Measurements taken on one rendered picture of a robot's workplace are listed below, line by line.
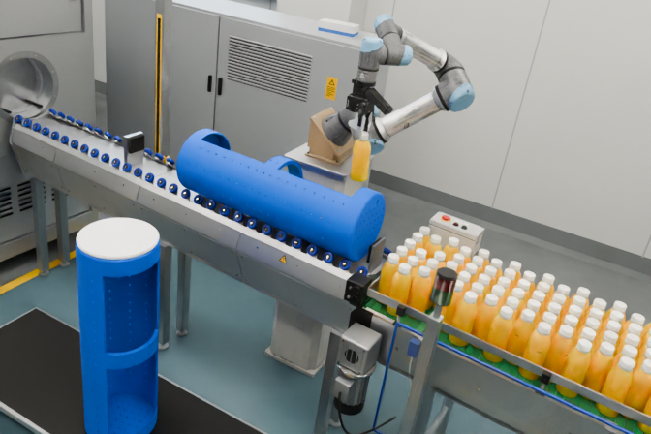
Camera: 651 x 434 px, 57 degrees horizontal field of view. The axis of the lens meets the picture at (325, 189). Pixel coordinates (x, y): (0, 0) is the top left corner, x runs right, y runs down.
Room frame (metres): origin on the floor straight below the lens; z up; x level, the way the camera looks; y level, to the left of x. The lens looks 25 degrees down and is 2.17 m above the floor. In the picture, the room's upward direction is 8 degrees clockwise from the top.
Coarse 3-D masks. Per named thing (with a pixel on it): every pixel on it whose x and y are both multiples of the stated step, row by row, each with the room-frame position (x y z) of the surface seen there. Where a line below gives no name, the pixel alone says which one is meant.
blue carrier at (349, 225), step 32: (192, 160) 2.31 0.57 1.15; (224, 160) 2.26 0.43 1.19; (256, 160) 2.48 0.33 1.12; (288, 160) 2.26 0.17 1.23; (224, 192) 2.21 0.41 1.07; (256, 192) 2.14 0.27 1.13; (288, 192) 2.09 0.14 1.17; (320, 192) 2.06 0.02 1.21; (288, 224) 2.06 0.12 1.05; (320, 224) 1.98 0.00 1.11; (352, 224) 1.94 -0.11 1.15; (352, 256) 1.95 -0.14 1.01
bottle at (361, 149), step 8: (360, 144) 2.12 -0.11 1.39; (368, 144) 2.13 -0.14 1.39; (360, 152) 2.11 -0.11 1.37; (368, 152) 2.12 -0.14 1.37; (352, 160) 2.14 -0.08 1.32; (360, 160) 2.12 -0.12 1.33; (368, 160) 2.13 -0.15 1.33; (352, 168) 2.14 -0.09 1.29; (360, 168) 2.12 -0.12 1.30; (368, 168) 2.14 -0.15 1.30; (352, 176) 2.13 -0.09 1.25; (360, 176) 2.12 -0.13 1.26
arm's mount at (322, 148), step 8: (320, 112) 2.63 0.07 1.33; (328, 112) 2.69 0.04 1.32; (312, 120) 2.54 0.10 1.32; (320, 120) 2.58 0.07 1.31; (312, 128) 2.54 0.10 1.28; (320, 128) 2.53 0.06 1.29; (312, 136) 2.54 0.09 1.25; (320, 136) 2.53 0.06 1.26; (352, 136) 2.69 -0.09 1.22; (312, 144) 2.54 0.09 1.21; (320, 144) 2.52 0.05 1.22; (328, 144) 2.50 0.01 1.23; (352, 144) 2.63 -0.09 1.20; (312, 152) 2.54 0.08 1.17; (320, 152) 2.52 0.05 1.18; (328, 152) 2.51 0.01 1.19; (336, 152) 2.49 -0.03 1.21; (344, 152) 2.54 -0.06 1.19; (352, 152) 2.64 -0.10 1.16; (328, 160) 2.50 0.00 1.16; (336, 160) 2.50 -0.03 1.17; (344, 160) 2.55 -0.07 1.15
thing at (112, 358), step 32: (96, 288) 1.68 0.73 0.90; (128, 288) 1.95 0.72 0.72; (96, 320) 1.68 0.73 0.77; (128, 320) 1.95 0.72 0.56; (96, 352) 1.68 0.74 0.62; (128, 352) 1.70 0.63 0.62; (96, 384) 1.68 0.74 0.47; (128, 384) 1.95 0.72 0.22; (96, 416) 1.68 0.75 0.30; (128, 416) 1.83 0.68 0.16
